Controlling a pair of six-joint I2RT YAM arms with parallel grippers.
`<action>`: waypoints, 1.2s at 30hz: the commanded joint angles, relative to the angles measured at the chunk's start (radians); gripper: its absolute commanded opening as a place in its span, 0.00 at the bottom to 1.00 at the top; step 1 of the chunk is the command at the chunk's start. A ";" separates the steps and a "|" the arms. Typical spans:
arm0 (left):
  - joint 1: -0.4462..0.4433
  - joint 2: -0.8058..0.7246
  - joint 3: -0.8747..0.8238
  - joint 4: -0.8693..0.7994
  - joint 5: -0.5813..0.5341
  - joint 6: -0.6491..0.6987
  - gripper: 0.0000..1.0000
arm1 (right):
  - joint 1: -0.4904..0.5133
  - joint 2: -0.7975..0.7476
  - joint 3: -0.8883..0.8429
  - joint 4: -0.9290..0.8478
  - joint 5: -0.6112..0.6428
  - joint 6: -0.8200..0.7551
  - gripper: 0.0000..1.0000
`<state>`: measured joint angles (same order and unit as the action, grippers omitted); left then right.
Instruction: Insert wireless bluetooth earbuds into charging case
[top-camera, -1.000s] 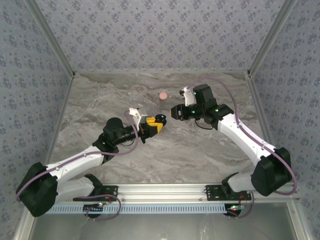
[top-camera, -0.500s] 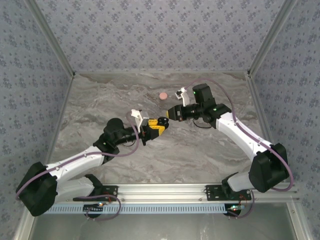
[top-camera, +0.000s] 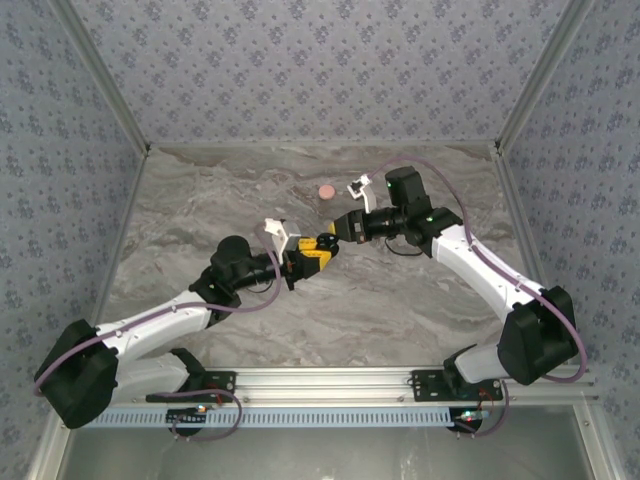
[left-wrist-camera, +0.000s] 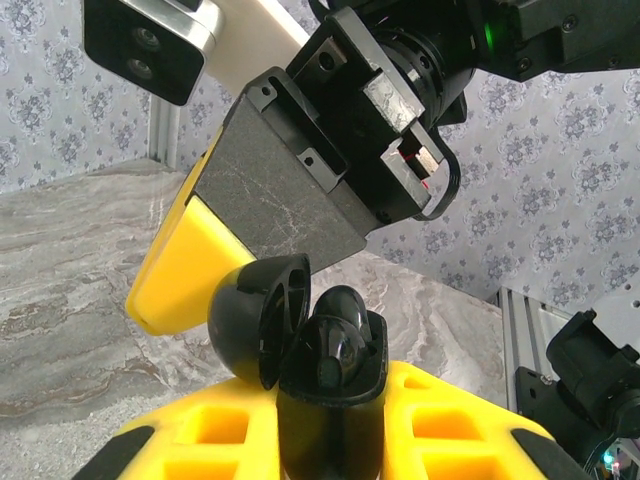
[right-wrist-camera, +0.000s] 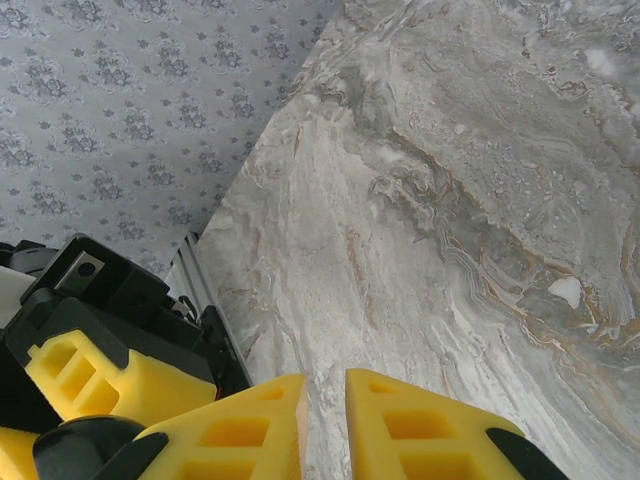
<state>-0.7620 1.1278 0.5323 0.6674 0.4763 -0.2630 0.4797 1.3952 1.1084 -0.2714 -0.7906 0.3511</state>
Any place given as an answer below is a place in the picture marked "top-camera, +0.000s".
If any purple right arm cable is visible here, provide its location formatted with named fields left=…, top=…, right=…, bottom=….
left=368, top=155, right=589, bottom=384

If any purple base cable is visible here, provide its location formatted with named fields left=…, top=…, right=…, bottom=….
left=452, top=379, right=512, bottom=439
left=168, top=385, right=245, bottom=443

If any wide aluminium side rail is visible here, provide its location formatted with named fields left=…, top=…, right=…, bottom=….
left=491, top=142, right=572, bottom=365

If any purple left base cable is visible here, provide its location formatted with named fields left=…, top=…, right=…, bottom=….
left=168, top=385, right=245, bottom=443

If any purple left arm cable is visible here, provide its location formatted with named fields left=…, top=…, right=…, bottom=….
left=32, top=223, right=284, bottom=399

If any long aluminium base rail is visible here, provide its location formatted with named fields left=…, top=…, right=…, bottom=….
left=55, top=366, right=600, bottom=407

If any thin aluminium side rail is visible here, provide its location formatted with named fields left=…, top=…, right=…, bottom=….
left=77, top=148, right=151, bottom=370

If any grey metal base panel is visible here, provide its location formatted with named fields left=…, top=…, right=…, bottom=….
left=29, top=403, right=629, bottom=480

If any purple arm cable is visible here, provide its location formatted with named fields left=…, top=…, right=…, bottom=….
left=32, top=223, right=284, bottom=399
left=368, top=155, right=589, bottom=384

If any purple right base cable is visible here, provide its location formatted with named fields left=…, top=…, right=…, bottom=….
left=452, top=379, right=512, bottom=439

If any aluminium frame post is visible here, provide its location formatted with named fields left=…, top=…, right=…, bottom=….
left=493, top=0, right=599, bottom=154
left=47, top=0, right=153, bottom=154

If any slotted pale blue cable duct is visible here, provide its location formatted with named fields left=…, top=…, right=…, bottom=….
left=79, top=405, right=457, bottom=429

